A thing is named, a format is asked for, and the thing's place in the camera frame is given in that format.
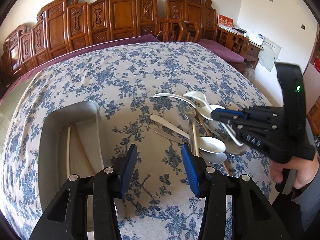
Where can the stainless steel tray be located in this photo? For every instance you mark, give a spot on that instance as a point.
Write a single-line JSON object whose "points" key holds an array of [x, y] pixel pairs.
{"points": [[57, 170]]}

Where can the stack of papers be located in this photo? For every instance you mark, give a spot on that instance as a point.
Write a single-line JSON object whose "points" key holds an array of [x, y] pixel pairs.
{"points": [[238, 30]]}

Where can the lattice wooden armchair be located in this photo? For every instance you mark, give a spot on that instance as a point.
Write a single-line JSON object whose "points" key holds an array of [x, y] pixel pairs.
{"points": [[233, 42]]}

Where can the carved wooden bench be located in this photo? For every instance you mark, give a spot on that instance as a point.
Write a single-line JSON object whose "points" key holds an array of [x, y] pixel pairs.
{"points": [[125, 12]]}

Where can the long purple seat cushion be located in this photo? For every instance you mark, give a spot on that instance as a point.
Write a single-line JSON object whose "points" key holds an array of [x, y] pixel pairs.
{"points": [[120, 42]]}

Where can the grey fluffy object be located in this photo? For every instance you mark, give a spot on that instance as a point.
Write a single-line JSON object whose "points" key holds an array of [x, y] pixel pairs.
{"points": [[248, 71]]}

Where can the long carved wooden sofa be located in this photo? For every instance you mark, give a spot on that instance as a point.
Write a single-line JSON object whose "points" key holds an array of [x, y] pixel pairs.
{"points": [[55, 30]]}

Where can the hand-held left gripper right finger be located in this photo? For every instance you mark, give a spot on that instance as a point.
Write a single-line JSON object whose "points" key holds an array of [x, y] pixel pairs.
{"points": [[191, 171]]}

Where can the red desk calendar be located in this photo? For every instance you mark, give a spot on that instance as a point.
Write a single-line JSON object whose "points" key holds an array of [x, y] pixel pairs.
{"points": [[225, 21]]}

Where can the blue floral tablecloth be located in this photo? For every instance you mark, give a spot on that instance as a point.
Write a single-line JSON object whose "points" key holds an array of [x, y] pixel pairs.
{"points": [[140, 75]]}

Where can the carved wooden armchair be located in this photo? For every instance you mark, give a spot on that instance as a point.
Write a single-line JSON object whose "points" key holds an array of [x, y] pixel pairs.
{"points": [[190, 15]]}

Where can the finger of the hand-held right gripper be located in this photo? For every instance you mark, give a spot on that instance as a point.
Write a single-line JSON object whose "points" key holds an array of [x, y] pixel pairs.
{"points": [[257, 128], [230, 115]]}

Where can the clear plastic spoon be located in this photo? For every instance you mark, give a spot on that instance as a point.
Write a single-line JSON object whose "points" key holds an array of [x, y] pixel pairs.
{"points": [[172, 96]]}

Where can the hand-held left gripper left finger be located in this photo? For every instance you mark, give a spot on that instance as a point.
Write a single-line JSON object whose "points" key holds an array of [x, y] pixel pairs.
{"points": [[128, 166]]}

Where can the wooden side table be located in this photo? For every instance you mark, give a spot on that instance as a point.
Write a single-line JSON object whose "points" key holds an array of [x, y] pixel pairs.
{"points": [[253, 53]]}

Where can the person's right forearm grey sleeve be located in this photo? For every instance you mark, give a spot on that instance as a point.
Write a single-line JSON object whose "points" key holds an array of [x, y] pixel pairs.
{"points": [[310, 205]]}

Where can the clear plastic fork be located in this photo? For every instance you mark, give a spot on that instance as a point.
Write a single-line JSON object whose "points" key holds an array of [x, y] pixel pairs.
{"points": [[190, 120]]}

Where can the brown wooden cabinet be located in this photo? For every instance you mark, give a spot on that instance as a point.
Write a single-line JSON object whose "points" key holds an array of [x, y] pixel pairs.
{"points": [[315, 117]]}

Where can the white wall panel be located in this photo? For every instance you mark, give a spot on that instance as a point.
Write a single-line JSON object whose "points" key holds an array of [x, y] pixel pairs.
{"points": [[271, 55]]}

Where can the person's right hand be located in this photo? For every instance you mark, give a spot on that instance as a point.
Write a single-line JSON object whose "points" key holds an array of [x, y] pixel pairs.
{"points": [[306, 172]]}

